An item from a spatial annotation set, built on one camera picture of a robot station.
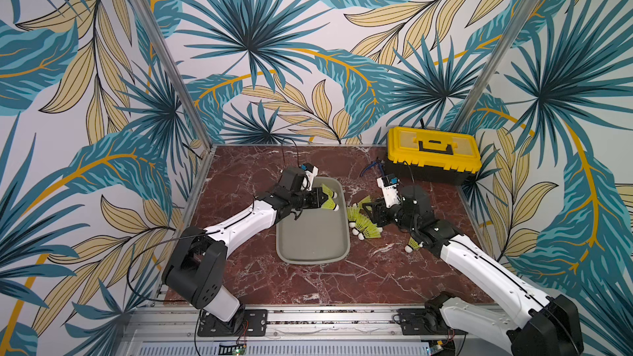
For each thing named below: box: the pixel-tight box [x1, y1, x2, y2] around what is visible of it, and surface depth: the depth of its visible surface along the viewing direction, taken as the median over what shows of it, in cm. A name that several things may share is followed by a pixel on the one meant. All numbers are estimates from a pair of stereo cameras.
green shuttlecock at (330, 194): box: [321, 182, 338, 199], surface depth 102 cm
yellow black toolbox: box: [385, 126, 483, 185], surface depth 99 cm
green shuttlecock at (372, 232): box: [357, 223, 382, 241], surface depth 92 cm
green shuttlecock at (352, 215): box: [346, 205, 357, 229], surface depth 94 cm
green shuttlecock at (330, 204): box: [321, 197, 340, 212], surface depth 89 cm
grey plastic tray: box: [275, 176, 351, 266], surface depth 90 cm
